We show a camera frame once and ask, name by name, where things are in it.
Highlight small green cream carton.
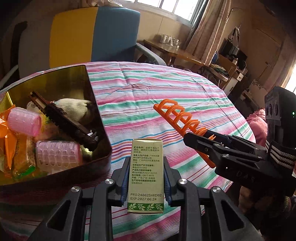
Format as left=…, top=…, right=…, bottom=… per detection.
left=127, top=138, right=164, bottom=214

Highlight orange plastic comb clip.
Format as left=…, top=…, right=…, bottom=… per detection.
left=152, top=98, right=217, bottom=169

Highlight cream sock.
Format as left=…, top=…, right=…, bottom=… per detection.
left=54, top=98, right=91, bottom=121

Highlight black hair comb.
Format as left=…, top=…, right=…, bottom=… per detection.
left=29, top=91, right=99, bottom=151

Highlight pink hair roller with clip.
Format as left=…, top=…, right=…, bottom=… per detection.
left=8, top=107, right=42, bottom=137

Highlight orange white snack bag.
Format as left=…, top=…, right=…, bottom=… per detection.
left=1, top=105, right=17, bottom=177

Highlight right hand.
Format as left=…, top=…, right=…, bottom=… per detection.
left=238, top=186, right=292, bottom=214

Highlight gold maroon tin box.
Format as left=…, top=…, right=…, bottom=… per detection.
left=1, top=65, right=112, bottom=200

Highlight striped pink green tablecloth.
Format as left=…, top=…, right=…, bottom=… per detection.
left=0, top=61, right=256, bottom=241

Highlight wooden side table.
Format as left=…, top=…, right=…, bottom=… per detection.
left=144, top=40, right=204, bottom=66

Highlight beige curtain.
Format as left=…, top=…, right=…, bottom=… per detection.
left=186, top=0, right=231, bottom=66

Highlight white cups on table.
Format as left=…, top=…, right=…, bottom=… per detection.
left=159, top=34, right=180, bottom=48

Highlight grey yellow blue armchair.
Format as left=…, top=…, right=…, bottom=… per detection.
left=1, top=5, right=165, bottom=88

